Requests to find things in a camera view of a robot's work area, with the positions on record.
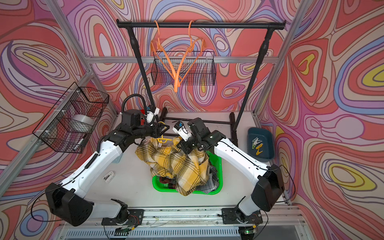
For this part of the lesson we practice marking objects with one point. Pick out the grey tape roll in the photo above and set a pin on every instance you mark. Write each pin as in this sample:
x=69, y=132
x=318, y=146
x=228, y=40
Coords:
x=81, y=124

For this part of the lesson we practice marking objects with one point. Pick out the orange hanger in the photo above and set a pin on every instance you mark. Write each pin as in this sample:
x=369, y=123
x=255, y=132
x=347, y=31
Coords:
x=189, y=50
x=157, y=47

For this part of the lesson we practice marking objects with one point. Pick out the dark teal tray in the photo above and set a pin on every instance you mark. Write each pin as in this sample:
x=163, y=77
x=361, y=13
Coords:
x=268, y=148

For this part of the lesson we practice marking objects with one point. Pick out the grey plaid shirt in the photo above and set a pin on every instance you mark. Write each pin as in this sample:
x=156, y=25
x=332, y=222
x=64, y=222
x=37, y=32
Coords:
x=211, y=185

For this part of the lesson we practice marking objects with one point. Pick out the small wire basket on rack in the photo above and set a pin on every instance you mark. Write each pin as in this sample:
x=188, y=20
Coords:
x=203, y=72

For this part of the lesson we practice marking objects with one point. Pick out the yellow clothespin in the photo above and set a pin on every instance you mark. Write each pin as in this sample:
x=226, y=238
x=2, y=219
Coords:
x=258, y=148

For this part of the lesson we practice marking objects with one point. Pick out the black wire basket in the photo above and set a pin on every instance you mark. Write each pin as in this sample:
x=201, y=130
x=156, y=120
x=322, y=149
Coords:
x=56, y=133

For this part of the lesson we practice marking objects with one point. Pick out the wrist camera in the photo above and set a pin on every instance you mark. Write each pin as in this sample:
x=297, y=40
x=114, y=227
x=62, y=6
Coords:
x=149, y=118
x=180, y=129

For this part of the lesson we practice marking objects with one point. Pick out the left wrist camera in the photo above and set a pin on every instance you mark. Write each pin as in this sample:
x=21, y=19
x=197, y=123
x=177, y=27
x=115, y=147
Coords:
x=149, y=118

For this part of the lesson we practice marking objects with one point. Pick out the black clothes rack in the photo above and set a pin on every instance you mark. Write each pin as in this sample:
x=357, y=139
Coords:
x=270, y=27

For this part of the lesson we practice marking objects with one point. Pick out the green plastic basket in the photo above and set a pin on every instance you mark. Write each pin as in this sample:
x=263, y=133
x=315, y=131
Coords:
x=213, y=160

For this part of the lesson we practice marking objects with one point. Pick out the white marker in wire basket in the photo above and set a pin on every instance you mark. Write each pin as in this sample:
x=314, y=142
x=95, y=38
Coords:
x=80, y=145

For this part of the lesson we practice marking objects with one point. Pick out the white clip on table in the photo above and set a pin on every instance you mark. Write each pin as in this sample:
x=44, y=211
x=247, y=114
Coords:
x=109, y=176

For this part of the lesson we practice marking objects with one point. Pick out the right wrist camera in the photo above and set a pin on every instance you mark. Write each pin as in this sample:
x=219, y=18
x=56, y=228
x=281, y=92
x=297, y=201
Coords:
x=180, y=129

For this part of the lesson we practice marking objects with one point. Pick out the yellow hanger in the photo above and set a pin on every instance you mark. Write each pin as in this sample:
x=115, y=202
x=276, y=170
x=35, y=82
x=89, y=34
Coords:
x=161, y=140

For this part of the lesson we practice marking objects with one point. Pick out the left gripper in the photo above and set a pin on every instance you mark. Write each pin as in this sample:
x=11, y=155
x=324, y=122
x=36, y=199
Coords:
x=156, y=128

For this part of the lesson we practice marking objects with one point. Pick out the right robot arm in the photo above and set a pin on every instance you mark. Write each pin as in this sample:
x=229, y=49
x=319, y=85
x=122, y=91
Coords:
x=267, y=180

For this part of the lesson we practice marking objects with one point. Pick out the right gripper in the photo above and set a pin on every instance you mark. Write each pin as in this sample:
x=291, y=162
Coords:
x=184, y=147

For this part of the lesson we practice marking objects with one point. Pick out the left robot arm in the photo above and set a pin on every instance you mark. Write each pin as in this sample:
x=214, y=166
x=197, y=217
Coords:
x=67, y=200

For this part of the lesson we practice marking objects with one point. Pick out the yellow plaid shirt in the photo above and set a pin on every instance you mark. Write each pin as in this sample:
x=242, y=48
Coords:
x=189, y=171

